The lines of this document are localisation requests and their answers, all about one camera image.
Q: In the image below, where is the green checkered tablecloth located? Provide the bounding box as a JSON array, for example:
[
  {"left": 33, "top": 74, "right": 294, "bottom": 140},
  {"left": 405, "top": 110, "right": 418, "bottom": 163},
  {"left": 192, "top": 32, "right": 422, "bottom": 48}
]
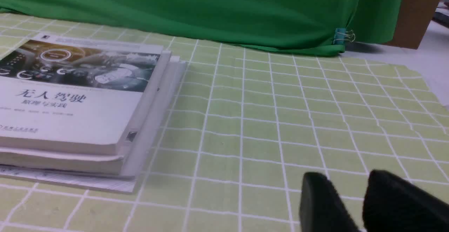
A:
[{"left": 1, "top": 14, "right": 448, "bottom": 232}]

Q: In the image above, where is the green backdrop cloth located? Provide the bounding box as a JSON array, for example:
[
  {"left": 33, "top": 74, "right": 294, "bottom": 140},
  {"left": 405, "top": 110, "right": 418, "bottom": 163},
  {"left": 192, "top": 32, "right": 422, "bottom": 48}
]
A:
[{"left": 1, "top": 0, "right": 402, "bottom": 56}]

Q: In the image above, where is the white top book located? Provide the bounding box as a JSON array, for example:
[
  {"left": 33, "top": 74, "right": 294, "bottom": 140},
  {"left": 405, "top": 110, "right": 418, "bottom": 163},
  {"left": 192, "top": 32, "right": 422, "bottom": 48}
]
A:
[{"left": 0, "top": 33, "right": 171, "bottom": 155}]

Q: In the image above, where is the white middle book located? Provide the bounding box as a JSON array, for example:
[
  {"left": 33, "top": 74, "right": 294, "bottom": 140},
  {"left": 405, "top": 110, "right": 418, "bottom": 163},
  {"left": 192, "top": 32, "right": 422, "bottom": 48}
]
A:
[{"left": 1, "top": 56, "right": 187, "bottom": 178}]

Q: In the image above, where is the white book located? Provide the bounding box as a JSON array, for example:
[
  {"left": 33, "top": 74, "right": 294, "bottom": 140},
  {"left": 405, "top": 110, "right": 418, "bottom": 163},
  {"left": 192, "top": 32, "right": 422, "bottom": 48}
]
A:
[
  {"left": 0, "top": 33, "right": 171, "bottom": 155},
  {"left": 1, "top": 56, "right": 187, "bottom": 178}
]

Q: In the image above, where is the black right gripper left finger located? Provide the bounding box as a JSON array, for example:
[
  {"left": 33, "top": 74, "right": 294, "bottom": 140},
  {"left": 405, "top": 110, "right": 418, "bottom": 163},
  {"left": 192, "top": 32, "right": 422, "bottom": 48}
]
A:
[{"left": 299, "top": 172, "right": 359, "bottom": 232}]

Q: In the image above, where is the teal binder clip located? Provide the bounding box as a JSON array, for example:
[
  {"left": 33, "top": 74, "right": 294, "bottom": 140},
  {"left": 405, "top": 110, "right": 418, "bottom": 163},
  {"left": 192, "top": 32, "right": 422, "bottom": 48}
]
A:
[{"left": 332, "top": 28, "right": 356, "bottom": 45}]

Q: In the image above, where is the brown cardboard box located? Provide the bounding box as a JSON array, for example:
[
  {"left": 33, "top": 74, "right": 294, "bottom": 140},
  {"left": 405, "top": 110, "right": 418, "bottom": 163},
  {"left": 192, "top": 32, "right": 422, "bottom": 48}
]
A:
[{"left": 385, "top": 0, "right": 440, "bottom": 49}]

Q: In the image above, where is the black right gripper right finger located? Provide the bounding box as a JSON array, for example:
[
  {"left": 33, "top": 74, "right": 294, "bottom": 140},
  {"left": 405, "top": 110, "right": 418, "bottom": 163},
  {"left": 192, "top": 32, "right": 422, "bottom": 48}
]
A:
[{"left": 362, "top": 170, "right": 449, "bottom": 232}]

